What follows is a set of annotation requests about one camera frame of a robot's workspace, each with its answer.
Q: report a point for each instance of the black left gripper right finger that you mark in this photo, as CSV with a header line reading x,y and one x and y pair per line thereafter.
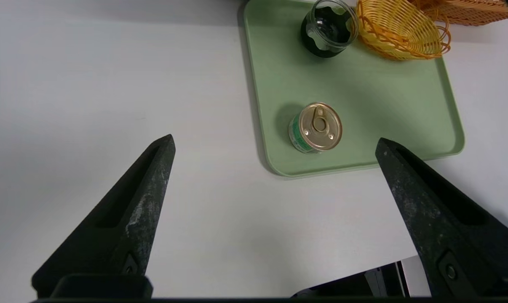
x,y
447,223

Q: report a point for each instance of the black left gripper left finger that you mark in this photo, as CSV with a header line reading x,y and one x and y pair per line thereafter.
x,y
123,223

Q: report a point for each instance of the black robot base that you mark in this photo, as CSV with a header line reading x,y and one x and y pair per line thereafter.
x,y
342,286

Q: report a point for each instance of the small yellow wicker basket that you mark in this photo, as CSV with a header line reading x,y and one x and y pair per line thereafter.
x,y
397,29

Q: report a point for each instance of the orange wicker basket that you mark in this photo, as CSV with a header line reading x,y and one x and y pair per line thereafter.
x,y
469,12

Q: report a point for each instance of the light green plastic tray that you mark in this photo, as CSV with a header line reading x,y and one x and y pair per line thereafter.
x,y
384,105

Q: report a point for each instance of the tin can with gold lid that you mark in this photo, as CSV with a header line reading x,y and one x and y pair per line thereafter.
x,y
319,126

